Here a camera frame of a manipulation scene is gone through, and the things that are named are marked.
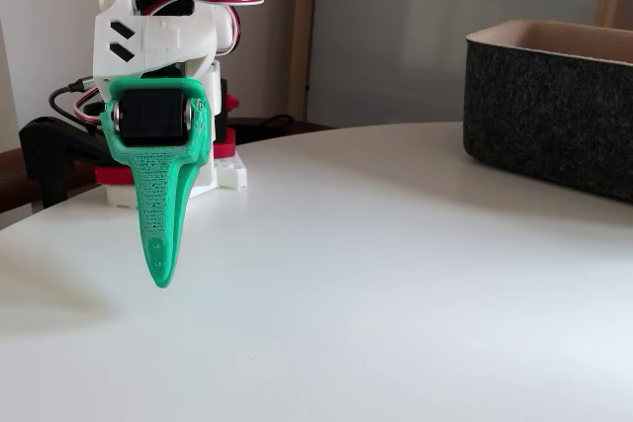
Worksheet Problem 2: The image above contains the dark grey felt basket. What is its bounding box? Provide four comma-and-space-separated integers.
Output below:
462, 18, 633, 205

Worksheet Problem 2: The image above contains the black usb cable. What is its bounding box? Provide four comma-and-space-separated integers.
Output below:
46, 75, 106, 135

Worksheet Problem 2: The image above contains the black and red clamp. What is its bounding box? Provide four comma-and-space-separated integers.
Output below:
211, 76, 240, 160
18, 116, 136, 211

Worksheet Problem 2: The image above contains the black power cable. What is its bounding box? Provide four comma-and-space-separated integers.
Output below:
231, 114, 297, 132

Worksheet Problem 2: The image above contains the beige door frame post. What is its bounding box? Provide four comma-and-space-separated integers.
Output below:
288, 0, 317, 123

